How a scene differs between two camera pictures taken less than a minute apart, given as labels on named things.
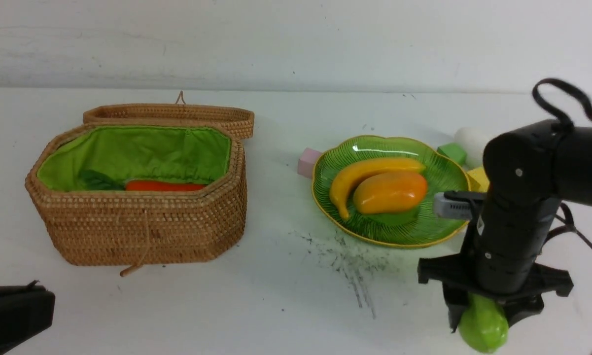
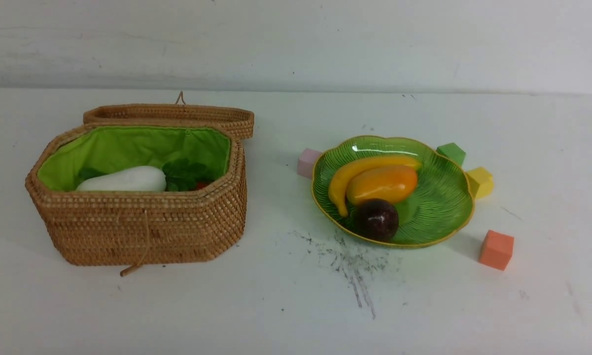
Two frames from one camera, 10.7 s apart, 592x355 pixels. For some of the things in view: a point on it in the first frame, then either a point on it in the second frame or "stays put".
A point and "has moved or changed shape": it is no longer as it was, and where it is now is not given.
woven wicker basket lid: [241, 119] stays put
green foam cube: [454, 151] stays put
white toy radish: [473, 140] → [137, 179]
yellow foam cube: [478, 180] stays put
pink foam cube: [306, 162] stays put
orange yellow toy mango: [388, 192] has moved or changed shape
